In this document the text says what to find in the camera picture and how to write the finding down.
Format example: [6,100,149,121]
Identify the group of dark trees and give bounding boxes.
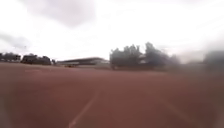
[109,41,181,71]

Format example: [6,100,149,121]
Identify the low grandstand building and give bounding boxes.
[57,56,110,68]

